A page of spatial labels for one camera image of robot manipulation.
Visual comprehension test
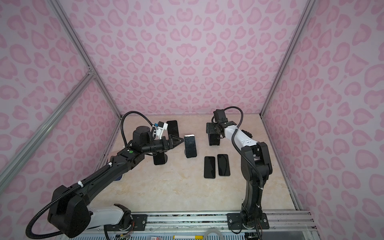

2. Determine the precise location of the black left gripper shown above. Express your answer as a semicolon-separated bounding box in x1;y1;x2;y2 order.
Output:
142;135;184;155

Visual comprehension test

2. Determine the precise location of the left corner aluminium profile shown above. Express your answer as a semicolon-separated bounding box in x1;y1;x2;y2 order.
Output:
47;0;122;120

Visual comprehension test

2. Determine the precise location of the black left corrugated cable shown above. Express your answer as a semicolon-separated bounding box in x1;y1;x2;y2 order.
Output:
25;110;155;239

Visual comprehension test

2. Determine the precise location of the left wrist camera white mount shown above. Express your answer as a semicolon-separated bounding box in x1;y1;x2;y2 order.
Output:
153;122;168;139

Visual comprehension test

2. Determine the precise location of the left diagonal aluminium strut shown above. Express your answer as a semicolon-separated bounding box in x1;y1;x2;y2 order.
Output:
1;71;94;193

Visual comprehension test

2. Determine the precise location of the silver-edged black phone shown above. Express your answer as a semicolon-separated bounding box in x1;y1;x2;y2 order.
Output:
184;135;197;158

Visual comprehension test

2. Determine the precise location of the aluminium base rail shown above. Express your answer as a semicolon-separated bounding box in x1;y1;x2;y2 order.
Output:
107;210;320;240

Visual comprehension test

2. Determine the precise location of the black right corrugated cable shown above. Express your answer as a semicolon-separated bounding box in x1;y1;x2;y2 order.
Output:
223;106;265;190

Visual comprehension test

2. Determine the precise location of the right corner aluminium profile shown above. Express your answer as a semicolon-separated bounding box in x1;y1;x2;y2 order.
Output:
260;0;319;119

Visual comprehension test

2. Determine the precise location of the black corrugated cable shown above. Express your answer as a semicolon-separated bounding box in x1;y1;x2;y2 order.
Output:
223;106;265;190
25;110;155;239

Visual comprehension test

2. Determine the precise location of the corner aluminium profile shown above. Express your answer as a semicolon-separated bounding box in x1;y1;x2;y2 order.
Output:
47;0;122;120
260;0;319;119

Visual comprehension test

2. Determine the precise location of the yellow white marker pen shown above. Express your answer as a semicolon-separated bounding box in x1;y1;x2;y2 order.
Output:
173;235;204;240

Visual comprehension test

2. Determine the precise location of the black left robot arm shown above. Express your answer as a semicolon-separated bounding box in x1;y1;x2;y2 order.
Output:
48;126;184;238

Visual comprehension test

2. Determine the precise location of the clear plastic tube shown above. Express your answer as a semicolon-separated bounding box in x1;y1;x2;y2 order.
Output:
203;228;225;240

